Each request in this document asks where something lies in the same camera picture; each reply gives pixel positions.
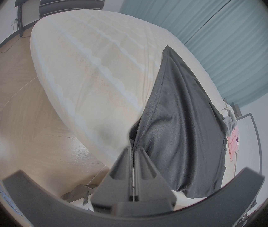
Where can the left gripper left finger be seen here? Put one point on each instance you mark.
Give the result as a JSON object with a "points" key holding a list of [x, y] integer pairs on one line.
{"points": [[115, 188]]}

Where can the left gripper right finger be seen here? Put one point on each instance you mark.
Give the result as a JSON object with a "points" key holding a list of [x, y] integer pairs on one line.
{"points": [[150, 188]]}

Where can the black trousers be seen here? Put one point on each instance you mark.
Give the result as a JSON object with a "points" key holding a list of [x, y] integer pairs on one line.
{"points": [[183, 126]]}

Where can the bed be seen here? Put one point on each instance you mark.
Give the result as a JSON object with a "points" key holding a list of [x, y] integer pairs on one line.
{"points": [[89, 67]]}

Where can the pink garment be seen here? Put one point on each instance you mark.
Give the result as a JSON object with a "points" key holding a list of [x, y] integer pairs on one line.
{"points": [[233, 145]]}

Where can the grey garment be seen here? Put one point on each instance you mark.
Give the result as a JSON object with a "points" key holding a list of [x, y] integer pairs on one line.
{"points": [[230, 123]]}

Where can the white garment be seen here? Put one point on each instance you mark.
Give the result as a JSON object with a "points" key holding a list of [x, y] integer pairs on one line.
{"points": [[225, 112]]}

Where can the grey bedside table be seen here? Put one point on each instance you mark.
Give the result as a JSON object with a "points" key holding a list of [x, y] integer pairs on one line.
{"points": [[236, 109]]}

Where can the blue-green curtain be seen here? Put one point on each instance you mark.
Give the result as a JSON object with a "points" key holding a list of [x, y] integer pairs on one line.
{"points": [[171, 6], [242, 55]]}

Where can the black and white cabinet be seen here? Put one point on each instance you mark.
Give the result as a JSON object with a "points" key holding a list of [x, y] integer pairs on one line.
{"points": [[27, 0]]}

